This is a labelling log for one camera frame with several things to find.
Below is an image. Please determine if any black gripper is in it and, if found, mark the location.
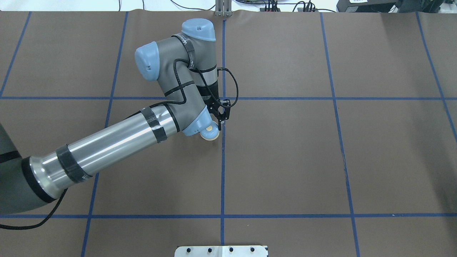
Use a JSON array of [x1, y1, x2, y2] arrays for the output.
[[208, 98, 231, 131]]

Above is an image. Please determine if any blue and cream bell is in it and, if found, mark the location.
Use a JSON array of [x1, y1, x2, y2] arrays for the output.
[[199, 121, 219, 141]]

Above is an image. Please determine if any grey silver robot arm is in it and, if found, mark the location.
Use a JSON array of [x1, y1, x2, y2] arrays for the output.
[[0, 18, 232, 215]]

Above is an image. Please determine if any brown table mat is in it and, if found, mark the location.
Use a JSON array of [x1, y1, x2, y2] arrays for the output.
[[1, 10, 456, 257]]

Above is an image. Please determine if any black device on table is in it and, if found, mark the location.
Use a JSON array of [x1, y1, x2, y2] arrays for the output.
[[336, 0, 456, 14]]

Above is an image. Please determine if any grey metal camera post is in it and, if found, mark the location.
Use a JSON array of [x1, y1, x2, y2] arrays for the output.
[[214, 0, 233, 17]]

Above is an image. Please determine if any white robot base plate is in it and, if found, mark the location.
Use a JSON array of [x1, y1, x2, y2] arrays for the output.
[[174, 245, 269, 257]]

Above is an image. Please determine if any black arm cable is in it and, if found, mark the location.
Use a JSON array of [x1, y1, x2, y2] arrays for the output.
[[0, 34, 239, 230]]

